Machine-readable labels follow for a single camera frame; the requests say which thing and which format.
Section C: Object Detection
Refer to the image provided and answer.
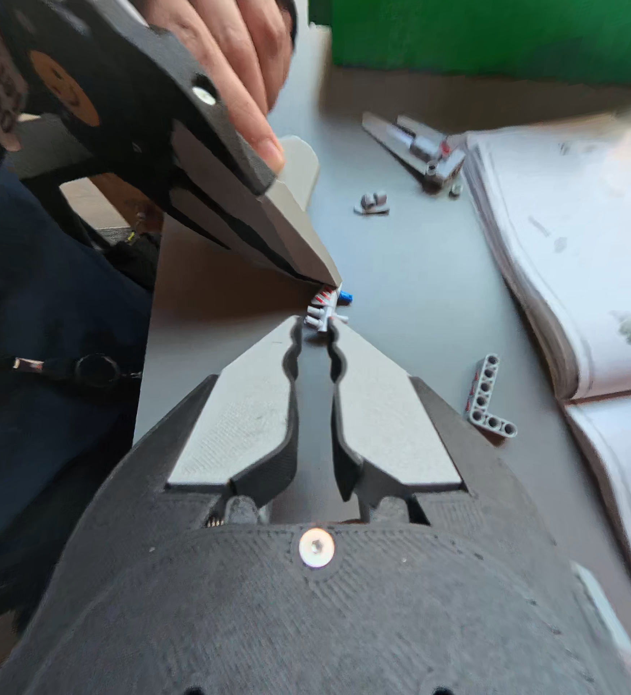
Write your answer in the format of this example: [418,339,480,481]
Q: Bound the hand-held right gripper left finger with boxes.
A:
[167,315,301,497]

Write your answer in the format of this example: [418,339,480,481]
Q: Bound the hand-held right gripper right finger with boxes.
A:
[327,319,465,503]

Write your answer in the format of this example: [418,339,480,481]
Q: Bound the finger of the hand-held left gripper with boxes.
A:
[168,185,321,284]
[170,121,344,290]

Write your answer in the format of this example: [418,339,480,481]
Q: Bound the small grey red lego assembly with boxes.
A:
[303,285,355,333]

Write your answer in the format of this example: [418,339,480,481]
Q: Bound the small grey lego piece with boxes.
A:
[353,191,391,216]

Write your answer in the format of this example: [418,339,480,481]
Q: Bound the grey L-shaped lego beam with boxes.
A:
[463,353,518,439]

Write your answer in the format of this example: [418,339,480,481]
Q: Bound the long grey lego assembly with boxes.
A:
[361,111,467,193]

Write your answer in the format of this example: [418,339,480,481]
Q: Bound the open lego instruction booklet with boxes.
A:
[459,106,631,636]

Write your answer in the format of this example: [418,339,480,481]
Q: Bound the person's left hand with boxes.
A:
[147,0,295,176]

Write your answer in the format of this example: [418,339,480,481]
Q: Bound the black fabric object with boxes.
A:
[101,214,162,291]

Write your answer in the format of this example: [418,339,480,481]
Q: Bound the person's dark blue trousers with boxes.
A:
[0,163,156,636]

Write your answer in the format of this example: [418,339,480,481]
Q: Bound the green box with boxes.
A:
[307,0,631,90]

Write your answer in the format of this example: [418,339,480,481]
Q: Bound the black lanyard with reel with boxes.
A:
[0,353,143,389]

